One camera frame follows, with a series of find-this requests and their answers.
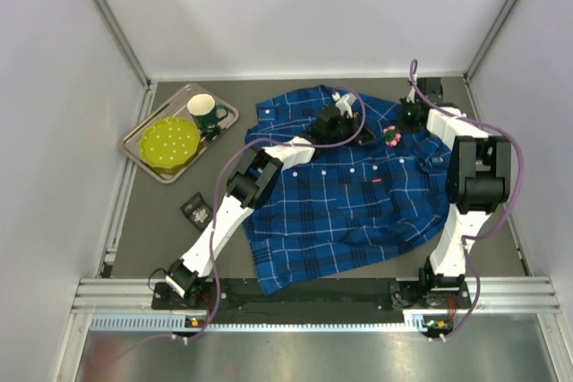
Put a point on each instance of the small black frame box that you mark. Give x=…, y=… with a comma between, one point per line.
x=196, y=201

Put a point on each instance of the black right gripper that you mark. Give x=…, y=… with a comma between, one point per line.
x=404, y=105

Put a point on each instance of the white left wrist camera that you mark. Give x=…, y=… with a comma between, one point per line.
x=344, y=103

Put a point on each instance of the yellow-green dotted plate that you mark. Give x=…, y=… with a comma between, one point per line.
x=169, y=145

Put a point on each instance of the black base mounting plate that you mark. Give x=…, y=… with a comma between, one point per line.
x=322, y=301

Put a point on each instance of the pink flower brooch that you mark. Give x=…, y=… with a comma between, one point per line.
x=391, y=136

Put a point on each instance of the silver metal tray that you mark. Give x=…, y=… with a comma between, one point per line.
x=176, y=105

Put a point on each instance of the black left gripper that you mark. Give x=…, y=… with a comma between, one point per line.
x=359, y=132

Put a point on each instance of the silver maple leaf brooch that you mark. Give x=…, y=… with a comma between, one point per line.
x=201, y=216

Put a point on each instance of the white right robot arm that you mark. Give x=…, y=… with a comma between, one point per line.
x=477, y=182

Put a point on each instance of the blue plaid shirt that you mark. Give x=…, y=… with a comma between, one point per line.
x=351, y=206

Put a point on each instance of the green mug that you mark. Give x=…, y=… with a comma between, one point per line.
x=205, y=112

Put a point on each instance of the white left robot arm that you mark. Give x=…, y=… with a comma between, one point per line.
x=258, y=166

